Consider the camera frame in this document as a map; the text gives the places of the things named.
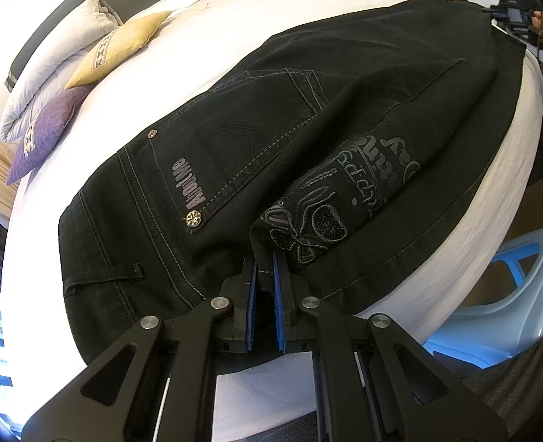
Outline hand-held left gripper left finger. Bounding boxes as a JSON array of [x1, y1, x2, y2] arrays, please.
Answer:
[[20, 258, 259, 442]]

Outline white bed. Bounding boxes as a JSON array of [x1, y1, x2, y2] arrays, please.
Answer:
[[0, 0, 543, 424]]

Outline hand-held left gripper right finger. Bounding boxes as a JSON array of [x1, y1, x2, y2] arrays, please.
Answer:
[[271, 252, 523, 442]]

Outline blue plastic stool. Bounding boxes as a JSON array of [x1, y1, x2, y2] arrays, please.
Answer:
[[423, 223, 543, 369]]

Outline white pillow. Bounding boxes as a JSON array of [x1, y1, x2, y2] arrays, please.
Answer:
[[126, 0, 223, 24]]

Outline yellow cushion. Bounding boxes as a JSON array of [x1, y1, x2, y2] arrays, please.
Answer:
[[64, 10, 173, 90]]

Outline purple cushion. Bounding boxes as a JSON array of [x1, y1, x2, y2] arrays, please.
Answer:
[[6, 84, 92, 187]]

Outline black pants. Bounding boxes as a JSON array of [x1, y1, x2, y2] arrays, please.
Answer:
[[58, 0, 526, 369]]

